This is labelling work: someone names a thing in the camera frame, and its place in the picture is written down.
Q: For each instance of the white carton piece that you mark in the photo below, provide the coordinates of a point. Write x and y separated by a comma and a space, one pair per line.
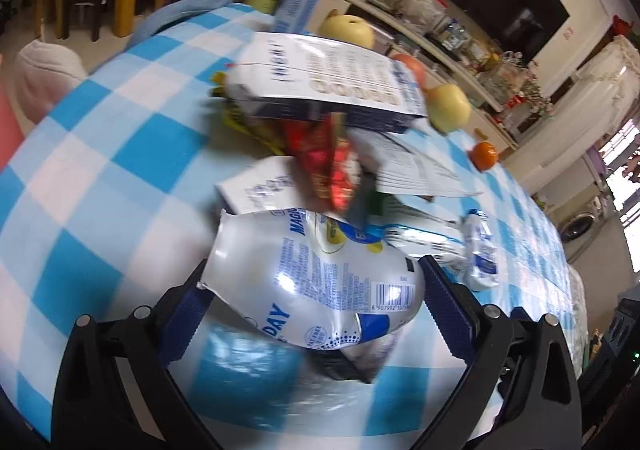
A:
269, 184

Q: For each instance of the blue folded cloth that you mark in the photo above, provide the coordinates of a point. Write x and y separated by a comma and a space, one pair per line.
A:
169, 15

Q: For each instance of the small orange tangerine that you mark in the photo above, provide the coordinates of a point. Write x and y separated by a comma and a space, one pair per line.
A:
483, 156

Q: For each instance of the white blue pouch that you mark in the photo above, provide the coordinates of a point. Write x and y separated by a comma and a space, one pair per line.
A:
305, 78

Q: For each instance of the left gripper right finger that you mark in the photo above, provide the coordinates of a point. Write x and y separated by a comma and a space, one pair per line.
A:
518, 389

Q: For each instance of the small white yogurt bottle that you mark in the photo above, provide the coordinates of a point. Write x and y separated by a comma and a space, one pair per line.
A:
481, 270

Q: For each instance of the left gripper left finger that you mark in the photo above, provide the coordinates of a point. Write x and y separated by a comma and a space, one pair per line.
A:
114, 389

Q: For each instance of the red apple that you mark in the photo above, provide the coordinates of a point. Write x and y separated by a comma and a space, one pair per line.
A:
414, 65

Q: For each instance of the white stool cushion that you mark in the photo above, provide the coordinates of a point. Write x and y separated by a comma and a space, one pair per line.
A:
44, 74

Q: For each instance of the white printed paper box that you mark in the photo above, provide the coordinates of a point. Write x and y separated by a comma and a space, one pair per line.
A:
402, 170

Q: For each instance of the yellow pear near bottle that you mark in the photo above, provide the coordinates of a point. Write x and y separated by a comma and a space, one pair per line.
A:
348, 29

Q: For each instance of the red snack wrapper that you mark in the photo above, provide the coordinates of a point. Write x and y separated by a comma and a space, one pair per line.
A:
327, 157

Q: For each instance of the yellow green snack wrapper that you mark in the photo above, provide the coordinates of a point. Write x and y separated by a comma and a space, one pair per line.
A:
268, 135

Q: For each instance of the white milk pouch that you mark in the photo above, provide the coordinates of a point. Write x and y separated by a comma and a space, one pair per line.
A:
308, 280

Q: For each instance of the yellow pear near orange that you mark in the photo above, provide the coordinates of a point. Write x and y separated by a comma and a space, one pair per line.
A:
447, 107

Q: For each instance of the blue white checkered tablecloth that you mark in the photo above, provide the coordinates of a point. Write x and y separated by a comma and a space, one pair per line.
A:
112, 199

